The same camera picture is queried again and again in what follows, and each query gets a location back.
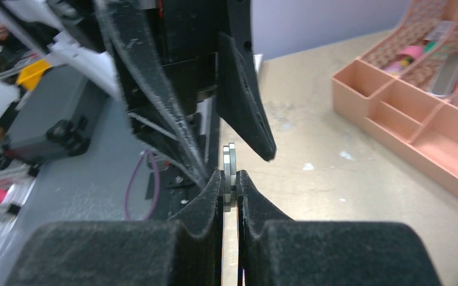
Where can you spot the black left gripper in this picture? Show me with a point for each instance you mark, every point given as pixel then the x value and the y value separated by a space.
pixel 165 57

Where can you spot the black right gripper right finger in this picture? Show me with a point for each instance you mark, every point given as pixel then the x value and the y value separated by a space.
pixel 278 250

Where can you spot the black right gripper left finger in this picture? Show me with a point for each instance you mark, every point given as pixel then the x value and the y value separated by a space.
pixel 183 250

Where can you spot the white 1 chip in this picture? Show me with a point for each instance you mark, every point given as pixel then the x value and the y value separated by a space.
pixel 227 181
pixel 233 171

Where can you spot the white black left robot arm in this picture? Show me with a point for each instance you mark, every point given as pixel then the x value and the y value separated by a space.
pixel 70 32

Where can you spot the small white red box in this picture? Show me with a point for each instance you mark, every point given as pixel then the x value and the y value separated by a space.
pixel 258 59

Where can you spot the peach desk organizer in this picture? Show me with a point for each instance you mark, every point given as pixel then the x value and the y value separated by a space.
pixel 403 92

